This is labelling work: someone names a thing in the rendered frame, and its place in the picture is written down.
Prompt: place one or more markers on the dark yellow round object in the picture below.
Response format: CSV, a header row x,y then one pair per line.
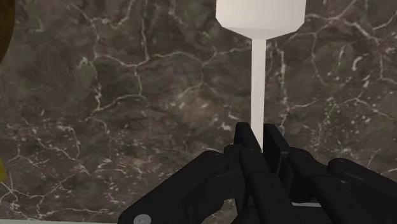
x,y
4,21

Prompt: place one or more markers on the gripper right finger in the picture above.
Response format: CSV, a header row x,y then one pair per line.
x,y
338,192

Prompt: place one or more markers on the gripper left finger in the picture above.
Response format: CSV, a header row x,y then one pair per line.
x,y
198,183

